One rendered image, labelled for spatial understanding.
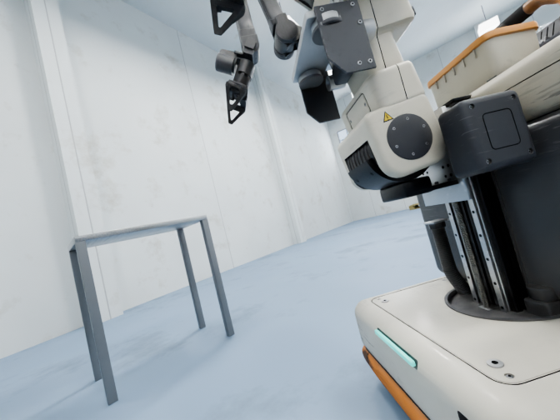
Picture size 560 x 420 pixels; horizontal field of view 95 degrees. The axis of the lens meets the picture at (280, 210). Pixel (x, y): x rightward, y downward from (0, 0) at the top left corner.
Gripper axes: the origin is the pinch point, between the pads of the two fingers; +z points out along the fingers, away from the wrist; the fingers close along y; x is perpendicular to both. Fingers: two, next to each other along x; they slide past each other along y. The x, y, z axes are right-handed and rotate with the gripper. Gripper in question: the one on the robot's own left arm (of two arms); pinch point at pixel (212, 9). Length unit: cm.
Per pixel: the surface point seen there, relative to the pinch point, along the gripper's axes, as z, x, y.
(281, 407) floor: 94, 36, -50
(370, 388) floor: 80, 64, -47
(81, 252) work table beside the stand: 67, -68, -85
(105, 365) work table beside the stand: 115, -42, -85
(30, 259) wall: 134, -243, -264
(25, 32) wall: -142, -363, -294
